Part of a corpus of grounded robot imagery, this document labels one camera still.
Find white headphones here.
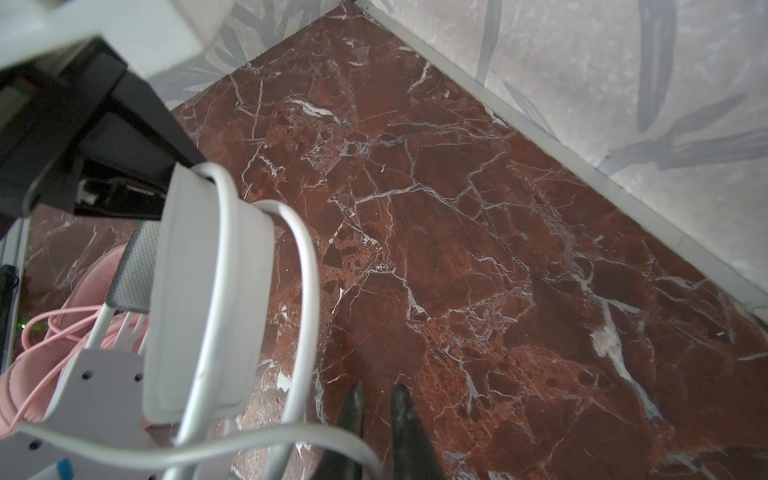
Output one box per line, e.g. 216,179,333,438
0,160,283,480

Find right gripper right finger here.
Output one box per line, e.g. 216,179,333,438
391,384,445,480

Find pink headphones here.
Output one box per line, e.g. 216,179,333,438
1,245,126,437

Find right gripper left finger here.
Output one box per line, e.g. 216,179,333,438
311,383,367,480

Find white headphone cable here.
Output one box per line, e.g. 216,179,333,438
14,161,385,480

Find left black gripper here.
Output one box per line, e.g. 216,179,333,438
1,38,205,234

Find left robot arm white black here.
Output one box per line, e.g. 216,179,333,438
1,1,233,232

